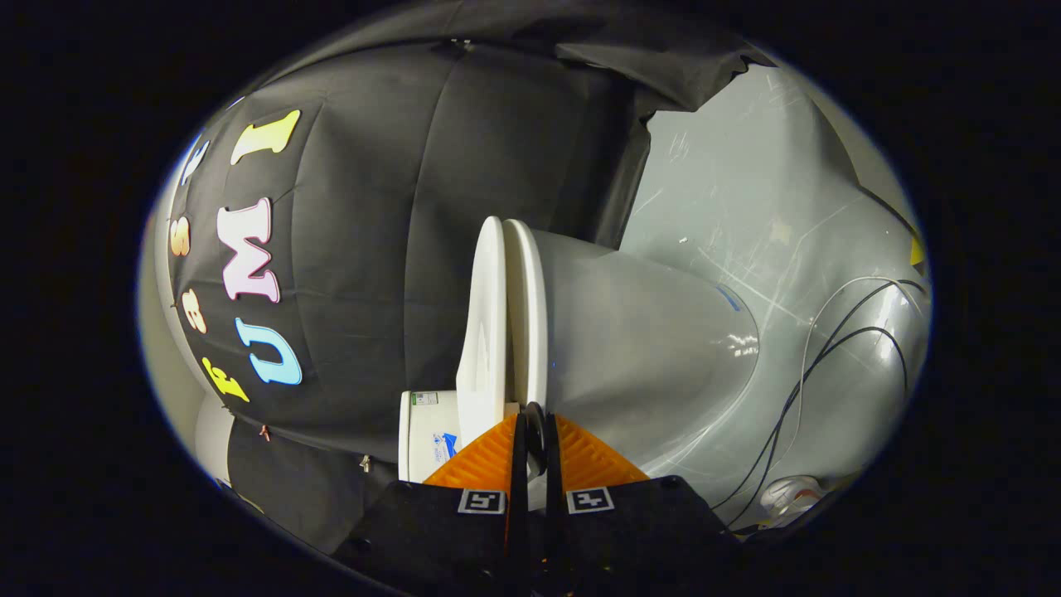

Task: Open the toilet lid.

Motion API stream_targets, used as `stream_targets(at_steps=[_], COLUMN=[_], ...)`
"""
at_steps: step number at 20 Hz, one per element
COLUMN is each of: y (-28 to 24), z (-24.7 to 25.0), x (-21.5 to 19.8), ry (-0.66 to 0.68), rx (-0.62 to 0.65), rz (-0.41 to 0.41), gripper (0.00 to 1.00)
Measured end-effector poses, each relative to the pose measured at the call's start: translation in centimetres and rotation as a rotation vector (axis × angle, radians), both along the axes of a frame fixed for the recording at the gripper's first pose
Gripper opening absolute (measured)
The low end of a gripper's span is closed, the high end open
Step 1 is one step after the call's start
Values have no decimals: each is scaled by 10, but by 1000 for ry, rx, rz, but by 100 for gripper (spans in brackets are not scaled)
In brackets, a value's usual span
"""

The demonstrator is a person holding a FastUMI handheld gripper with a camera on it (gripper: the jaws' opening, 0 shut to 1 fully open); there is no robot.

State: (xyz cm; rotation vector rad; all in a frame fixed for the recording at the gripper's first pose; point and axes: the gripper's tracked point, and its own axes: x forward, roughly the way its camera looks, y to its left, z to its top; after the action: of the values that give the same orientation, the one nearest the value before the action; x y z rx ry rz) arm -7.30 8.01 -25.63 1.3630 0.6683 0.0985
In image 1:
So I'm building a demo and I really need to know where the white cable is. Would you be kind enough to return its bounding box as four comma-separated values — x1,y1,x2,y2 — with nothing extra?
792,276,923,465

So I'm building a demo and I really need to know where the black cable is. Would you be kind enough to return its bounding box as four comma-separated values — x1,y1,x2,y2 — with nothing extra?
729,326,910,531
711,279,928,511

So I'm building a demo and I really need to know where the white toilet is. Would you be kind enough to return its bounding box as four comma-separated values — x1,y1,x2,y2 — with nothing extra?
398,226,761,508

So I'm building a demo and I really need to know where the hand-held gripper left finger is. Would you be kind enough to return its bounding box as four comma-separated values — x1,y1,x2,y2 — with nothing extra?
332,412,531,597

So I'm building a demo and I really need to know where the black backdrop cloth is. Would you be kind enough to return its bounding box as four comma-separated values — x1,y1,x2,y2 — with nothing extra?
166,0,776,556

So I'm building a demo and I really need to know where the white toilet seat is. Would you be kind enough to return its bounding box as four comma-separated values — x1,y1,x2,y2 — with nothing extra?
504,219,550,411

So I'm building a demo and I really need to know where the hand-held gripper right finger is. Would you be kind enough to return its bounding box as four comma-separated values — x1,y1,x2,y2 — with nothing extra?
543,412,744,597

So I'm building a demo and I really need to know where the white toilet lid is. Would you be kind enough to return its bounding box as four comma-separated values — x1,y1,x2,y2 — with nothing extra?
454,216,508,449

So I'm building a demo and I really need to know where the black round lid handle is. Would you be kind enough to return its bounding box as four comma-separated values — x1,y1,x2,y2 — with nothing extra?
524,402,548,478

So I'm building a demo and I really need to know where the white red device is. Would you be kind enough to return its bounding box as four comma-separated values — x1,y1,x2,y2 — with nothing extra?
758,474,830,519

